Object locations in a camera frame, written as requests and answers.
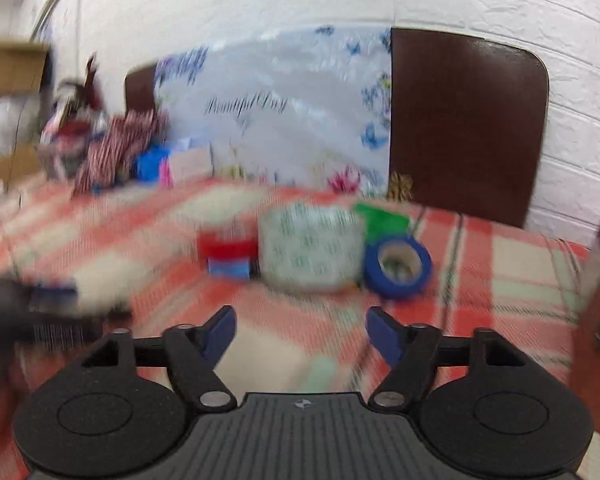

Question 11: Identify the large green-printed tape roll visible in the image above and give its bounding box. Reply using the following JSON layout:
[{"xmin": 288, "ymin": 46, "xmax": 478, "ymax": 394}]
[{"xmin": 257, "ymin": 204, "xmax": 368, "ymax": 293}]

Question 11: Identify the blue tape roll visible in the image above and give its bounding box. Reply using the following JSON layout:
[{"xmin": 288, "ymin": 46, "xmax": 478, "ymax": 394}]
[{"xmin": 362, "ymin": 235, "xmax": 433, "ymax": 301}]

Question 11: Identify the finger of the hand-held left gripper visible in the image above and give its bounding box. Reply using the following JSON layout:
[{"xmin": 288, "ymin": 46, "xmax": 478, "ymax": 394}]
[{"xmin": 27, "ymin": 282, "xmax": 133, "ymax": 322}]

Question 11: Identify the brown wooden furniture edge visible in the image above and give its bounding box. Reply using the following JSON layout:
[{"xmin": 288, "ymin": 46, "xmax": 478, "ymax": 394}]
[{"xmin": 570, "ymin": 187, "xmax": 600, "ymax": 441}]

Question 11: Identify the cardboard box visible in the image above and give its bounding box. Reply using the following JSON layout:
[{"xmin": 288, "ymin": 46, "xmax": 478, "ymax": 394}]
[{"xmin": 0, "ymin": 37, "xmax": 53, "ymax": 106}]

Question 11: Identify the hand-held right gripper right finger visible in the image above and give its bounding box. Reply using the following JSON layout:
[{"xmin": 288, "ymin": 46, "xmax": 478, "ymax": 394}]
[{"xmin": 365, "ymin": 306, "xmax": 531, "ymax": 411}]

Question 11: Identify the golden patterned object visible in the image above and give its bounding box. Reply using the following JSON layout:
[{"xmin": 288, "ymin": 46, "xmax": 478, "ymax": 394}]
[{"xmin": 387, "ymin": 172, "xmax": 415, "ymax": 202}]

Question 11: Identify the red and blue tape stack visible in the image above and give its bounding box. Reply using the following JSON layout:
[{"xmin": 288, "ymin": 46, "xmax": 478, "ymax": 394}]
[{"xmin": 197, "ymin": 232, "xmax": 260, "ymax": 281}]

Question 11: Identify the white floral gift bag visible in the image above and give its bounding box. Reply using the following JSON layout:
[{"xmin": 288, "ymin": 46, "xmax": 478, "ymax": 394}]
[{"xmin": 152, "ymin": 25, "xmax": 393, "ymax": 196}]

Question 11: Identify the red striped wrapping paper bundle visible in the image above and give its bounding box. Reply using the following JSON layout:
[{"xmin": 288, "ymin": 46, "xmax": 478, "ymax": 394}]
[{"xmin": 72, "ymin": 110, "xmax": 168, "ymax": 195}]

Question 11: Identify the dark brown headboard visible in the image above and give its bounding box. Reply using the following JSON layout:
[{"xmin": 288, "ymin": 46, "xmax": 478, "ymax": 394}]
[{"xmin": 124, "ymin": 27, "xmax": 551, "ymax": 228}]

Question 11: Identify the pink paper box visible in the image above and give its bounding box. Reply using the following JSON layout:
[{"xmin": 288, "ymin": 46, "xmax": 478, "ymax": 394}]
[{"xmin": 161, "ymin": 144, "xmax": 216, "ymax": 188}]

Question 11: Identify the green tape roll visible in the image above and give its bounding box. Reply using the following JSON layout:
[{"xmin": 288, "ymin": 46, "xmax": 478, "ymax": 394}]
[{"xmin": 354, "ymin": 202, "xmax": 412, "ymax": 241}]

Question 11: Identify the blue plastic bag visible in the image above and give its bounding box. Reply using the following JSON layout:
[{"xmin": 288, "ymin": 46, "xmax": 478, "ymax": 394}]
[{"xmin": 132, "ymin": 145, "xmax": 171, "ymax": 183}]

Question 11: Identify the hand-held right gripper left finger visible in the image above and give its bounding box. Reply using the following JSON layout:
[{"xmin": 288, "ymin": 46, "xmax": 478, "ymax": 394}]
[{"xmin": 82, "ymin": 305, "xmax": 238, "ymax": 411}]

